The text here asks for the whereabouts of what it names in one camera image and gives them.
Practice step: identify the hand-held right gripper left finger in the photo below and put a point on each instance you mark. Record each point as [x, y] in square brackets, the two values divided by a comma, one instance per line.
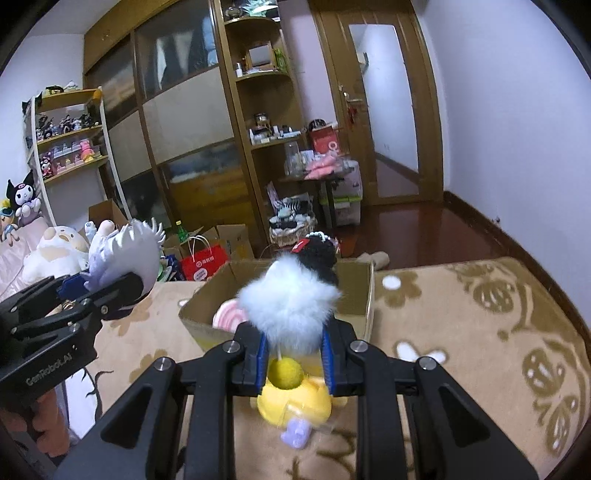
[262, 364]

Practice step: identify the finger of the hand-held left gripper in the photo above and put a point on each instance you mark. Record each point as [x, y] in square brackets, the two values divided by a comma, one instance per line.
[117, 295]
[74, 285]

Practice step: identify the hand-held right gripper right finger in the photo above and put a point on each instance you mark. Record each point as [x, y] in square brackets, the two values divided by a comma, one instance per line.
[328, 364]

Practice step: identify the pink pig plush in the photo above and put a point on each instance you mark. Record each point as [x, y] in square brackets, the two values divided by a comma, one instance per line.
[228, 318]

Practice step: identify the black and white fluffy plush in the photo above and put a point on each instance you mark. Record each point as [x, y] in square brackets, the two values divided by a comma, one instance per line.
[286, 304]

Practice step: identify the printed cardboard box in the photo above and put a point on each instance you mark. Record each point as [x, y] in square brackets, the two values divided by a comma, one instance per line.
[205, 295]

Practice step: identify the white plush with pink feet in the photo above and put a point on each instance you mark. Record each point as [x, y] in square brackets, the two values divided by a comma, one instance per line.
[111, 263]

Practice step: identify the large white plush toy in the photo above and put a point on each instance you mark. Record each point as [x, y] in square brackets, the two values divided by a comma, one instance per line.
[51, 254]

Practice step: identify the yellow plush toy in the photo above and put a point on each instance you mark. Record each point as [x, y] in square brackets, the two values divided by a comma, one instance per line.
[286, 401]

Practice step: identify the pink bedding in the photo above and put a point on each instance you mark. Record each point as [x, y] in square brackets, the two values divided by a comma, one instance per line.
[18, 263]

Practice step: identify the white-haired plush doll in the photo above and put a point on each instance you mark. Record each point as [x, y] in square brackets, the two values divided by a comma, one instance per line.
[147, 237]

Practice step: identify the open brown cardboard box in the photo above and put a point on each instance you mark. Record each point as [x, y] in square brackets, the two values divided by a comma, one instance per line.
[104, 212]

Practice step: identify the red paper bag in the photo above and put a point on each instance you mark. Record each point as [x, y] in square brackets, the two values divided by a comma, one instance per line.
[203, 267]

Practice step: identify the green bottle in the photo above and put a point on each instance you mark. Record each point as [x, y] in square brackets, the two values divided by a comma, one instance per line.
[182, 233]

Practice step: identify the yellow and blue plush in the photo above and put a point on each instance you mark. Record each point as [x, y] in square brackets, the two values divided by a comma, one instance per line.
[7, 217]

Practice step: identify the black and white rabbit plush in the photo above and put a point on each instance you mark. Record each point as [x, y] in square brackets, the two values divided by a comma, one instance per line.
[23, 196]

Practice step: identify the beige slipper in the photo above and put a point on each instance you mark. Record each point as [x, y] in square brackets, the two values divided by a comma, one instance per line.
[376, 259]

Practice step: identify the open cardboard box with flaps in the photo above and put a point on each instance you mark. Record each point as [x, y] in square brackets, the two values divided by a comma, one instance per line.
[235, 240]

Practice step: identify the rows of small figurines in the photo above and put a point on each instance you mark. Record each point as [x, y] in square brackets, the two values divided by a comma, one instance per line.
[69, 154]

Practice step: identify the wicker basket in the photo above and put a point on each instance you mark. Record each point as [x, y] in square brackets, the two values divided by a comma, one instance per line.
[291, 235]

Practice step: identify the yellow display shelf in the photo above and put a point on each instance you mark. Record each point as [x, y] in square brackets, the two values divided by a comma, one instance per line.
[69, 134]

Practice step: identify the white and green storage bin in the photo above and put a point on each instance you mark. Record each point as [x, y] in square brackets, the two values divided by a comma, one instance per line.
[346, 207]

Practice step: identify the small dark table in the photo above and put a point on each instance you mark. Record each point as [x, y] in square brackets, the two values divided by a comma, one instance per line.
[327, 203]

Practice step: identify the wooden wardrobe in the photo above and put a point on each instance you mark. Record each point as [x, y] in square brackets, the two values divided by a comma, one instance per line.
[184, 110]

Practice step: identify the pink packets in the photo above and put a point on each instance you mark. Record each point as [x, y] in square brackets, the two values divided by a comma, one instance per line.
[323, 166]

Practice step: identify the clear jar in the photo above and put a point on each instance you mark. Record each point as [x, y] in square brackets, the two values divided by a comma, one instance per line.
[293, 159]

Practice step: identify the red box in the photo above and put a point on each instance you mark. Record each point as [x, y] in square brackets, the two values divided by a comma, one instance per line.
[325, 141]

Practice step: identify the red door ornament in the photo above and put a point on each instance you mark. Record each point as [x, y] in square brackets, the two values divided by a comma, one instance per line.
[352, 115]

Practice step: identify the wooden corner shelf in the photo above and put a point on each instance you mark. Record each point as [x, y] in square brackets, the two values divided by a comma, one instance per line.
[263, 76]

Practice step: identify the wooden door with glass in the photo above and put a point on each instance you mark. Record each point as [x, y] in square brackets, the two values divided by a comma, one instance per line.
[339, 69]

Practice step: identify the picture frame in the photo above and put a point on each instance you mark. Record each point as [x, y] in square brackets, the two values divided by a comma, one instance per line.
[259, 55]

